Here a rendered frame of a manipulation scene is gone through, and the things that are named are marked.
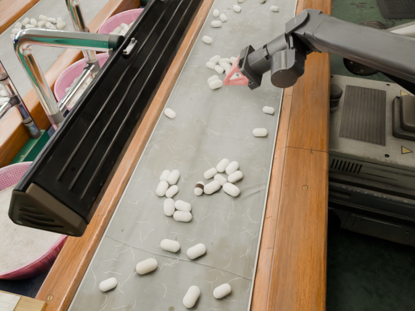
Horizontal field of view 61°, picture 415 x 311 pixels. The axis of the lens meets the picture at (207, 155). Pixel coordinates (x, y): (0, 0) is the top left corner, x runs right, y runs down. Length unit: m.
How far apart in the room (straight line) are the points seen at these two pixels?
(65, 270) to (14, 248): 0.15
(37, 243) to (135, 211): 0.20
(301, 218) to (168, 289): 0.28
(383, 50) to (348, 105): 0.78
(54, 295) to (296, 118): 0.63
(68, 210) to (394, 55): 0.51
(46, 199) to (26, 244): 0.45
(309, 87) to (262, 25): 0.38
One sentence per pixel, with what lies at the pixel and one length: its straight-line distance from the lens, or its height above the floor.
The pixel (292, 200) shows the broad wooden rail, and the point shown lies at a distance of 0.73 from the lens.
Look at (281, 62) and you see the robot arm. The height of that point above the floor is 0.92.
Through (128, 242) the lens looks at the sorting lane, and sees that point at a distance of 0.72.
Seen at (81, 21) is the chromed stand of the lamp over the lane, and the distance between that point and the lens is 0.70.
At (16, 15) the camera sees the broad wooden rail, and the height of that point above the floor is 0.76.
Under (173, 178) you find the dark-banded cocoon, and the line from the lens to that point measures 0.76.
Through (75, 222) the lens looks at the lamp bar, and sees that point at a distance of 0.37.
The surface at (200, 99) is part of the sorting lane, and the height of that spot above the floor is 0.74.
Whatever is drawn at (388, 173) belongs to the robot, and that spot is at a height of 0.42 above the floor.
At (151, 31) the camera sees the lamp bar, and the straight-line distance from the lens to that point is 0.55.
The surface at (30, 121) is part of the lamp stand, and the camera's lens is 0.99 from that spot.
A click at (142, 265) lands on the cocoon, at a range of 0.67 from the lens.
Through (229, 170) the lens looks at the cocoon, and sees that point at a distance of 0.77.
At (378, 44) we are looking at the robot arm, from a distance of 0.66.
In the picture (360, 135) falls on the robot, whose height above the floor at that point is 0.47.
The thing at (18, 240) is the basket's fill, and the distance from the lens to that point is 0.81.
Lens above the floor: 1.36
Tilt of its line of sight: 49 degrees down
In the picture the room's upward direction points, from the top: 4 degrees counter-clockwise
